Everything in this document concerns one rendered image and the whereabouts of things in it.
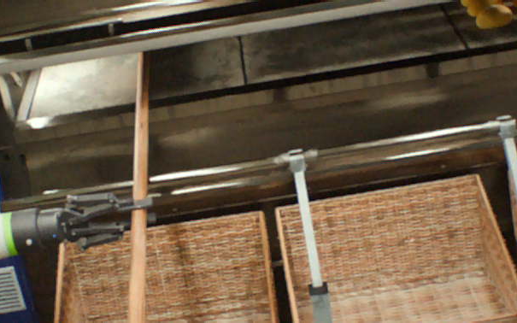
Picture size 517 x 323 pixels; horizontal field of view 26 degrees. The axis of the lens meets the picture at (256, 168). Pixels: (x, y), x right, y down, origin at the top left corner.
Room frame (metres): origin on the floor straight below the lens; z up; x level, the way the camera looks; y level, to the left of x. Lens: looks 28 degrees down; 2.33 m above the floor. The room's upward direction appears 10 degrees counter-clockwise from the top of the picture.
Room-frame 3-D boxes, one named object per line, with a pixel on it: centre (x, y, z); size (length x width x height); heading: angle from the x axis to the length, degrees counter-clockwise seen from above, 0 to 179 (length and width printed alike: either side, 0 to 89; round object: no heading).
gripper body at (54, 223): (2.05, 0.42, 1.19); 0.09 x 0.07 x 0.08; 90
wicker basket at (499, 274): (2.33, -0.30, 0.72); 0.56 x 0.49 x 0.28; 90
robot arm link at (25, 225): (2.06, 0.49, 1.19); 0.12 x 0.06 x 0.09; 0
